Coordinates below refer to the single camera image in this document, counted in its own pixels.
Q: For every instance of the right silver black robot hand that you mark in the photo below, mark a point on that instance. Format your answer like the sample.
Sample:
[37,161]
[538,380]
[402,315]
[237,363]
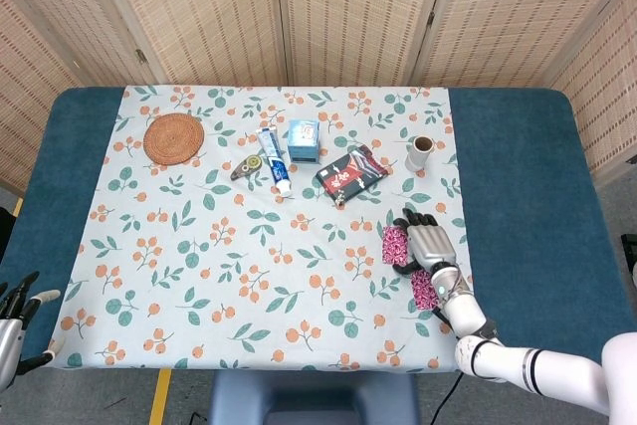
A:
[430,246]

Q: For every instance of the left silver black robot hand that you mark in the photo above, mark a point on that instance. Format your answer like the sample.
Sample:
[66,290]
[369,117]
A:
[9,345]

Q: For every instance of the pink patterned folding cloth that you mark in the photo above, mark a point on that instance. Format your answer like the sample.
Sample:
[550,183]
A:
[395,246]

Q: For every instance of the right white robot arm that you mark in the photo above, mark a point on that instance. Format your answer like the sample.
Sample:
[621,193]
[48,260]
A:
[468,315]

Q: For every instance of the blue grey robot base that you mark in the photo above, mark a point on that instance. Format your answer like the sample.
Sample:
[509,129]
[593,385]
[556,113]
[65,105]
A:
[313,395]

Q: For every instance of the small white cup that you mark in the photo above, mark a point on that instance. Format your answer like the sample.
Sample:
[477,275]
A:
[417,156]

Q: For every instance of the black patterned pouch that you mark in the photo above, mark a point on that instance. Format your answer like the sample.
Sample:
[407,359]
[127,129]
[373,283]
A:
[351,176]

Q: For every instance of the blue fabric table cover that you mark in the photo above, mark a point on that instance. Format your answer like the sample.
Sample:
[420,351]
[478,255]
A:
[522,171]

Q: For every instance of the small light blue box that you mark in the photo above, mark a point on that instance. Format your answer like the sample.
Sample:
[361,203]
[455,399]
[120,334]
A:
[303,144]

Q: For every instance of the blue white toothpaste tube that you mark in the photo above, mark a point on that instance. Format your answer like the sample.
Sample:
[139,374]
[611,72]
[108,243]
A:
[275,161]

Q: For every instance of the floral print tablecloth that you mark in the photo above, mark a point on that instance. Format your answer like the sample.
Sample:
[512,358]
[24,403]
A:
[249,271]

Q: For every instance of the correction tape dispenser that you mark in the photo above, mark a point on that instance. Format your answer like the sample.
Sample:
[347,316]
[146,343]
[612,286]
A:
[247,166]

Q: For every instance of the black white floor device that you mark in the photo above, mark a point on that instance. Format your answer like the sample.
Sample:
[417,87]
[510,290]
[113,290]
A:
[631,256]

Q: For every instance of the metal screen hinge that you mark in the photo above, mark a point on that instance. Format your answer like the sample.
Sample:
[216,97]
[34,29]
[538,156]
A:
[431,18]
[142,57]

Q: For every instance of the round woven rattan coaster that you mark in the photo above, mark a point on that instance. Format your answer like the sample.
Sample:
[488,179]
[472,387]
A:
[173,139]

